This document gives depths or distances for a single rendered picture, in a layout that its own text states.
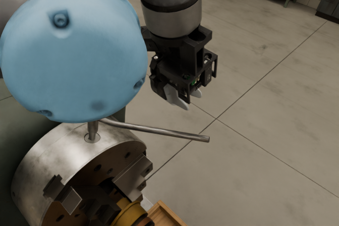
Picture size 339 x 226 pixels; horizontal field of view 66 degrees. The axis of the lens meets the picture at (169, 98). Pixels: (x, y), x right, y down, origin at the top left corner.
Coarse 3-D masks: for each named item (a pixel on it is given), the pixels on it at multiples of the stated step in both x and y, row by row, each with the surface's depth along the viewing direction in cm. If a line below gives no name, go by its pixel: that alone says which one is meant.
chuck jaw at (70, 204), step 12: (60, 180) 52; (48, 192) 52; (60, 192) 51; (72, 192) 52; (84, 192) 54; (96, 192) 58; (72, 204) 51; (84, 204) 53; (96, 204) 54; (108, 204) 57; (96, 216) 55; (108, 216) 56
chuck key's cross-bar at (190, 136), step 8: (104, 120) 53; (112, 120) 53; (128, 128) 52; (136, 128) 51; (144, 128) 51; (152, 128) 50; (160, 128) 50; (176, 136) 49; (184, 136) 48; (192, 136) 48; (200, 136) 48; (208, 136) 48
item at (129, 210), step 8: (120, 200) 61; (128, 200) 62; (136, 200) 61; (128, 208) 58; (136, 208) 59; (120, 216) 57; (128, 216) 57; (136, 216) 57; (144, 216) 59; (112, 224) 57; (120, 224) 57; (128, 224) 56; (136, 224) 57; (144, 224) 57; (152, 224) 59
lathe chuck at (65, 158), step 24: (72, 144) 56; (96, 144) 56; (120, 144) 59; (144, 144) 69; (48, 168) 53; (72, 168) 52; (96, 168) 57; (120, 168) 65; (24, 192) 55; (24, 216) 57; (48, 216) 53; (72, 216) 60
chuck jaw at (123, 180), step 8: (144, 152) 71; (136, 160) 69; (144, 160) 69; (128, 168) 67; (136, 168) 67; (144, 168) 67; (152, 168) 71; (120, 176) 66; (128, 176) 66; (136, 176) 66; (144, 176) 69; (112, 184) 66; (120, 184) 64; (128, 184) 64; (136, 184) 64; (144, 184) 67; (120, 192) 65; (128, 192) 63; (136, 192) 63
